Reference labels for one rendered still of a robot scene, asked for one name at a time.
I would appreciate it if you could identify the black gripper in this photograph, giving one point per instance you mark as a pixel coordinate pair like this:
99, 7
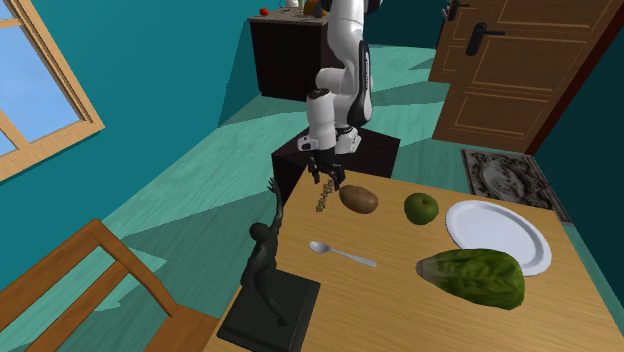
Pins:
326, 158

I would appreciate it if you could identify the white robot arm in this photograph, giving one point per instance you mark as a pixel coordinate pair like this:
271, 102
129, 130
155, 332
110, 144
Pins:
346, 58

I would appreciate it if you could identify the small grey jagged object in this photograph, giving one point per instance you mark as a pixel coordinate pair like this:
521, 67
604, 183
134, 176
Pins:
324, 196

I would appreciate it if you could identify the brown potato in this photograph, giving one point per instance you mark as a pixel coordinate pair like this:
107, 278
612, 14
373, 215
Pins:
358, 199

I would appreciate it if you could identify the dark robot stand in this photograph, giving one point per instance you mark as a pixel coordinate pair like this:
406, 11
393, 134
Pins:
375, 156

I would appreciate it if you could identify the silver spoon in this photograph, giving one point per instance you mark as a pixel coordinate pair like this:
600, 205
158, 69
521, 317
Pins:
319, 247

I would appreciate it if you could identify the green apple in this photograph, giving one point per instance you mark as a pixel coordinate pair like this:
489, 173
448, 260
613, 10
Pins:
420, 209

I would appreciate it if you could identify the dark human figure statue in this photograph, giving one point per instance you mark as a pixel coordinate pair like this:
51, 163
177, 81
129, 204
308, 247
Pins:
263, 273

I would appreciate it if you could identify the dark cabinet with items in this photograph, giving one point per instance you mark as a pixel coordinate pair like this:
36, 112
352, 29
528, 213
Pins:
282, 58

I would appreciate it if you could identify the light wooden table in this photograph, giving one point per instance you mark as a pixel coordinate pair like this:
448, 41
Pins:
390, 312

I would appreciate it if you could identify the white plate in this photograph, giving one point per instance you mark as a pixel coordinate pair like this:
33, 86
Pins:
492, 229

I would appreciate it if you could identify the grey patterned rug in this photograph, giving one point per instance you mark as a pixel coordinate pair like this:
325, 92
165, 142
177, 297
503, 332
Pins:
507, 178

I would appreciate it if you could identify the green lettuce head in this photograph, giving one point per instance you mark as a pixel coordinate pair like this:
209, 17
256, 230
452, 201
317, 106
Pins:
475, 279

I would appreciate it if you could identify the brown wooden door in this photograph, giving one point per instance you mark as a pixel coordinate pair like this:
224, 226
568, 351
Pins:
516, 78

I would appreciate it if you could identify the wooden chair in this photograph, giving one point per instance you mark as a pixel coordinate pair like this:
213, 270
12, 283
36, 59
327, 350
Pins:
97, 287

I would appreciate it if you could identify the wooden framed window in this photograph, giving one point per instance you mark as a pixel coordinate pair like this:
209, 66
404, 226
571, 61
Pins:
29, 88

